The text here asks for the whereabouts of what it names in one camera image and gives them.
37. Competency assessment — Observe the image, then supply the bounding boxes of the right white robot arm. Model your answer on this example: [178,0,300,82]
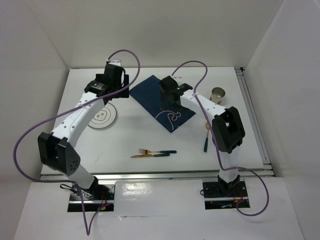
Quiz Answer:
[159,76,246,196]

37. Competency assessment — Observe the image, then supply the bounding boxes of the metal cup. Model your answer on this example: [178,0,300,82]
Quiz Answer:
[209,87,226,105]

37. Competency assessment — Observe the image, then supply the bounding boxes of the white round plate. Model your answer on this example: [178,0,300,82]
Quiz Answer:
[88,103,118,129]

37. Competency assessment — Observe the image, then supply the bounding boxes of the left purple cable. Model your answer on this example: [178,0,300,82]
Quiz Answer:
[12,49,141,236]

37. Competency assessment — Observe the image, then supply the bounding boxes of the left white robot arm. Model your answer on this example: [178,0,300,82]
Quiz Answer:
[37,63,129,200]

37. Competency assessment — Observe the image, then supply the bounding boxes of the gold fork green handle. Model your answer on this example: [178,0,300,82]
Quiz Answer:
[138,148,177,154]

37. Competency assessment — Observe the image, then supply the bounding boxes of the dark blue cloth placemat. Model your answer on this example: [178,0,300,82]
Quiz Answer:
[129,75,195,133]

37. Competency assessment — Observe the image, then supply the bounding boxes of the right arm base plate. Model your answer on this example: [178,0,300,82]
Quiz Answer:
[200,181,250,210]

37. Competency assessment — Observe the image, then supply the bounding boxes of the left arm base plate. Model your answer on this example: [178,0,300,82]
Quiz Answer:
[60,182,116,213]

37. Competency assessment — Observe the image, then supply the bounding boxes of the aluminium frame rail front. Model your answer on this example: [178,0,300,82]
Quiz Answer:
[40,167,275,180]

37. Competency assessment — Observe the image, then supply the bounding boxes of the gold spoon green handle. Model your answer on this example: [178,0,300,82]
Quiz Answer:
[203,123,210,153]

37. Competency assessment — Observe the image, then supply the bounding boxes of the aluminium frame rail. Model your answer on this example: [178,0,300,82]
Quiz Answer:
[234,67,273,170]
[40,167,275,180]

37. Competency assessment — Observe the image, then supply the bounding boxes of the gold knife green handle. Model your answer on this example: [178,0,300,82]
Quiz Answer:
[130,153,171,158]

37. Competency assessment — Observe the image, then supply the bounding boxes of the aluminium frame rail right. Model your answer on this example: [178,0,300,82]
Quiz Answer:
[234,67,273,170]

